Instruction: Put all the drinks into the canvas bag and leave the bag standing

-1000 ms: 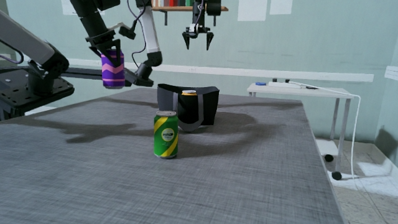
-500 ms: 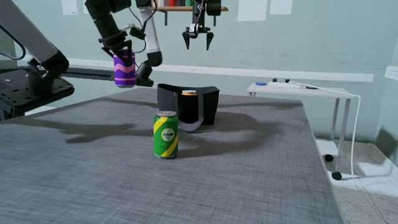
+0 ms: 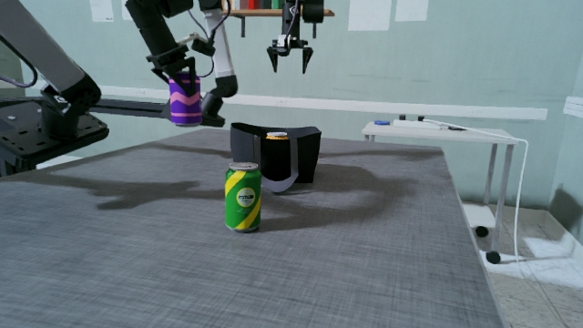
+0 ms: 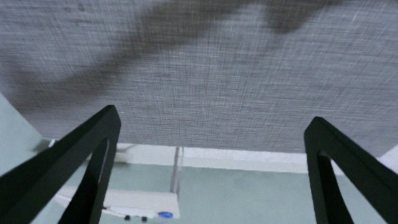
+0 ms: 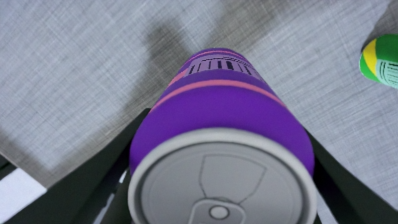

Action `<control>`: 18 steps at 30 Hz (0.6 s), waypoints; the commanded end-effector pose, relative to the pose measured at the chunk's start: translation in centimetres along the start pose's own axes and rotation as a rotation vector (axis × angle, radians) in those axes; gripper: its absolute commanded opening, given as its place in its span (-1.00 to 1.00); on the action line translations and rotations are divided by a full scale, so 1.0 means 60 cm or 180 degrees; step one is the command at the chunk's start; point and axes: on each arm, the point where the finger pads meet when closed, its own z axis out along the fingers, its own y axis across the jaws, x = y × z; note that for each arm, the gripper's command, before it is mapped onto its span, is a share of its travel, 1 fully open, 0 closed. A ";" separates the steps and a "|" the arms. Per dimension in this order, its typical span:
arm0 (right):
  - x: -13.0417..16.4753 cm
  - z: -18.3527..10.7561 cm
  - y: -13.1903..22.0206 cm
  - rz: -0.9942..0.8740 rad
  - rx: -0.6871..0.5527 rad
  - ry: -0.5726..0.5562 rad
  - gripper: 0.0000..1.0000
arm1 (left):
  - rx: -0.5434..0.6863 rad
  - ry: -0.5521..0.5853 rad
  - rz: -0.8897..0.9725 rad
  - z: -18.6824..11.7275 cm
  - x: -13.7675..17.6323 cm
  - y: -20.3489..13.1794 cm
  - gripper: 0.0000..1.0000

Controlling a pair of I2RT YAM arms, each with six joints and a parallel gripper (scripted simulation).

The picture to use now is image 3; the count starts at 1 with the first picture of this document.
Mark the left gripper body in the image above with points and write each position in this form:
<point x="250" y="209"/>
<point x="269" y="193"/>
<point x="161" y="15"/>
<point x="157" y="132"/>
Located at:
<point x="295" y="32"/>

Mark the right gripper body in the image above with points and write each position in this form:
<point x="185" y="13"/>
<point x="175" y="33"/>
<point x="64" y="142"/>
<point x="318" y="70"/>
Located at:
<point x="162" y="44"/>

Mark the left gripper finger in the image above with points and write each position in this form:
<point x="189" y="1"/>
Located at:
<point x="306" y="56"/>
<point x="272" y="58"/>

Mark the black tote bag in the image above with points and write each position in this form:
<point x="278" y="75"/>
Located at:
<point x="280" y="161"/>

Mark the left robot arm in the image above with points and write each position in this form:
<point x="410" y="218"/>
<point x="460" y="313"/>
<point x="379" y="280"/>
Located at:
<point x="312" y="12"/>

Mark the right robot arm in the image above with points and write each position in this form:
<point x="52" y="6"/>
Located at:
<point x="71" y="91"/>

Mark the purple drink can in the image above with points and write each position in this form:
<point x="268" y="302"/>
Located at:
<point x="185" y="110"/>

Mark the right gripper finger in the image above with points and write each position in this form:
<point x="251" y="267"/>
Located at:
<point x="159" y="73"/>
<point x="191" y="63"/>

